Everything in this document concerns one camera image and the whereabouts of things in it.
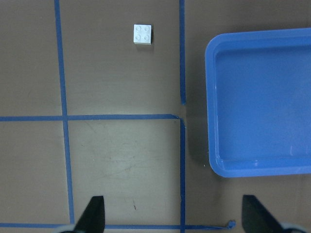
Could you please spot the brown paper table cover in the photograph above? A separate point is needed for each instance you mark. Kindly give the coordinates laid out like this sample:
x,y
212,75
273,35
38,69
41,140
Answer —
x,y
84,111

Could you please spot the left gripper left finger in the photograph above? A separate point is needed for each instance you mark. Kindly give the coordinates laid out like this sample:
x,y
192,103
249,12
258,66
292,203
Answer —
x,y
92,219

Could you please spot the blue plastic tray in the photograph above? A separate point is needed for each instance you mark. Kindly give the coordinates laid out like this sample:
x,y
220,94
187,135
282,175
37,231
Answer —
x,y
258,88

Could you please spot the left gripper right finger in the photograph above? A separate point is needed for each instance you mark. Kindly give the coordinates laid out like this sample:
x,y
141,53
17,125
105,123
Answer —
x,y
256,218

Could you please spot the white building block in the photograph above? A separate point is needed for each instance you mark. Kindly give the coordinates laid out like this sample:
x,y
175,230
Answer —
x,y
142,34

